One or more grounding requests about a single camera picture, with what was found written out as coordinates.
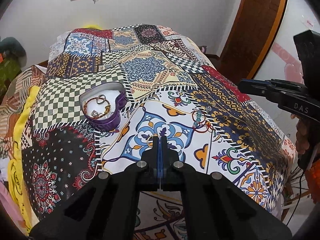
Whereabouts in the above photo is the green patterned cloth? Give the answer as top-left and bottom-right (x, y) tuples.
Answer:
(0, 55), (23, 93)

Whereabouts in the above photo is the brown wooden door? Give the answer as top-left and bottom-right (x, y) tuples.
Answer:
(217, 0), (290, 80)

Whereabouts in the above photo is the pink heart sticker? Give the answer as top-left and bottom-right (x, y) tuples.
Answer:
(272, 42), (304, 83)

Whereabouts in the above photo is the person's right hand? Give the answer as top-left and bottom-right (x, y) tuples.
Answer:
(296, 119), (312, 157)

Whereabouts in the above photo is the turquoise bead bracelet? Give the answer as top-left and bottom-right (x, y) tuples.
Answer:
(192, 109), (207, 128)

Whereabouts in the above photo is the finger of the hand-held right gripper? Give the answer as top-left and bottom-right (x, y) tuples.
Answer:
(246, 79), (307, 89)
(237, 81), (308, 103)

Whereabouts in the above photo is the white sliding wardrobe door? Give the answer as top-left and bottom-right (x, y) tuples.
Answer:
(250, 0), (320, 140)

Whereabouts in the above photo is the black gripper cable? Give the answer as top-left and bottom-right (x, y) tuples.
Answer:
(286, 167), (307, 227)

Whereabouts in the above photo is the red bead bracelet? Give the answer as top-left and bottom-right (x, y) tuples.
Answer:
(83, 97), (98, 114)

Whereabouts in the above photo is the red string bracelet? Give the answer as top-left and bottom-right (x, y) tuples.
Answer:
(192, 121), (216, 133)

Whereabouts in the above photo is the orange striped blanket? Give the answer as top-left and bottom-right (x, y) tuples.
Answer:
(0, 65), (48, 155)

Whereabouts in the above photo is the gold bead bracelet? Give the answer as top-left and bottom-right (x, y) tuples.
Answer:
(96, 99), (112, 118)

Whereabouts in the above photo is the purple heart-shaped tin box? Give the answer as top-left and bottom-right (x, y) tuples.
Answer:
(79, 82), (128, 132)

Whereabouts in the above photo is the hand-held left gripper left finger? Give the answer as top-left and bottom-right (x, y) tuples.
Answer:
(29, 135), (160, 240)

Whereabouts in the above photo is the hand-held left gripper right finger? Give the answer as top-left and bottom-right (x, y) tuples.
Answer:
(159, 135), (293, 240)

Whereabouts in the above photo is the patchwork printed blanket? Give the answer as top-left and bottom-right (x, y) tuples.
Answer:
(21, 24), (297, 240)

